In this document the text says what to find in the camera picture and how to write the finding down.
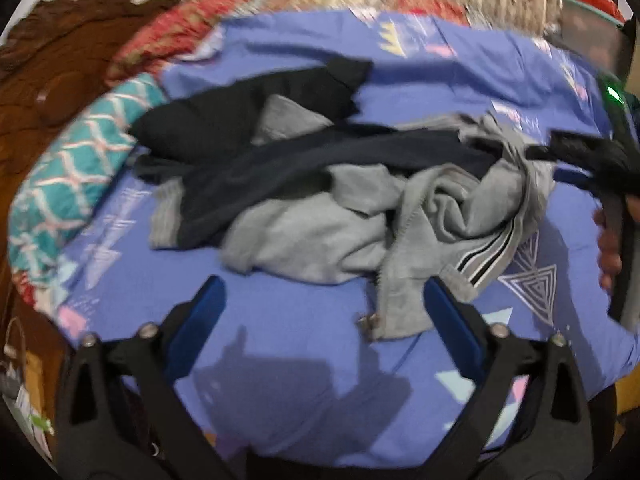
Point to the grey sweatshirt with striped hem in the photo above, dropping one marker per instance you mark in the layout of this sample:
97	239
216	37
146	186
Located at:
310	240

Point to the blue printed bed sheet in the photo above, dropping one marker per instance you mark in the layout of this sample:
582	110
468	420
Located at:
300	360

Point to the brown cardboard box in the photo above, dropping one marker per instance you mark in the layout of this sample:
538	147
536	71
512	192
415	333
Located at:
40	375

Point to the carved wooden headboard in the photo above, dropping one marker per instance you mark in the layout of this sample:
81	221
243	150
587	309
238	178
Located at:
60	60

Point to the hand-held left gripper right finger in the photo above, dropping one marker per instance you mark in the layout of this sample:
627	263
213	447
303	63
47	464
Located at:
455	325

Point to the black garment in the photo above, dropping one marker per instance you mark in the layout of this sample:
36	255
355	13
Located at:
200	115

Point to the person's right hand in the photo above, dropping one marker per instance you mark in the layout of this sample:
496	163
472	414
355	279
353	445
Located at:
607	255

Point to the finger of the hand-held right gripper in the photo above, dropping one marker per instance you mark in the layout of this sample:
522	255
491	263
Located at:
575	178
575	147

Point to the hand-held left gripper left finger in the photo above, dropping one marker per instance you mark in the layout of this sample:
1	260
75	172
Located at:
200	320

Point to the red floral quilt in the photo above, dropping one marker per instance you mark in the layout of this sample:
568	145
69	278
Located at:
170	30

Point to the teal lattice pillow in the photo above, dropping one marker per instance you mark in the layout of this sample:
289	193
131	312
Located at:
75	170

